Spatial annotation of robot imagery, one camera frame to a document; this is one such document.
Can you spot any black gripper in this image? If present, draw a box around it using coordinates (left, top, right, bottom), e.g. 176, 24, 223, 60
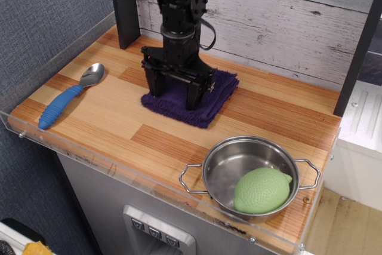
141, 32, 214, 110

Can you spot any purple towel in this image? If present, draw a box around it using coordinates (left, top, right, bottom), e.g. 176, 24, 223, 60
141, 69, 239, 128

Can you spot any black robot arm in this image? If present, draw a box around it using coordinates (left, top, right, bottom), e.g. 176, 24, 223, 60
141, 0, 214, 110

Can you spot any stainless steel pot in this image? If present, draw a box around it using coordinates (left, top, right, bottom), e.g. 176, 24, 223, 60
178, 135, 322, 225

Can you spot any green plastic lime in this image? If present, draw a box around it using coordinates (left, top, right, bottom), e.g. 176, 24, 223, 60
234, 167, 292, 214

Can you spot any grey toy fridge cabinet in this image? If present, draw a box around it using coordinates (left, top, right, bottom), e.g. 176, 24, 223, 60
56, 152, 287, 255

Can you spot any silver dispenser button panel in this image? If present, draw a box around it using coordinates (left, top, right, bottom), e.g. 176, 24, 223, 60
123, 205, 196, 254

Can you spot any clear acrylic table guard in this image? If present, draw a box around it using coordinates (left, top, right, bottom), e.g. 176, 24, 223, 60
1, 4, 349, 253

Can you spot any white toy sink unit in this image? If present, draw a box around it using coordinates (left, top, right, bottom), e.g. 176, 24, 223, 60
323, 81, 381, 210

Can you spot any left dark frame post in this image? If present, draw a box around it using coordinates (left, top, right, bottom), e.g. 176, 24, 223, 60
113, 0, 141, 49

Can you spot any dark frame post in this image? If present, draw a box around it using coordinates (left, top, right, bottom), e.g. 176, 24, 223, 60
333, 0, 381, 117
113, 0, 141, 49

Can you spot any blue handled metal spoon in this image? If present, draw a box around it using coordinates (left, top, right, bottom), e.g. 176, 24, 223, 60
38, 63, 106, 130

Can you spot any right dark frame post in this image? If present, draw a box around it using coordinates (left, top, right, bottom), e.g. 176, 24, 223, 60
333, 0, 381, 117

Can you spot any black corrugated hose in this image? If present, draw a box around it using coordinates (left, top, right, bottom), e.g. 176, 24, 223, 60
0, 239, 16, 255

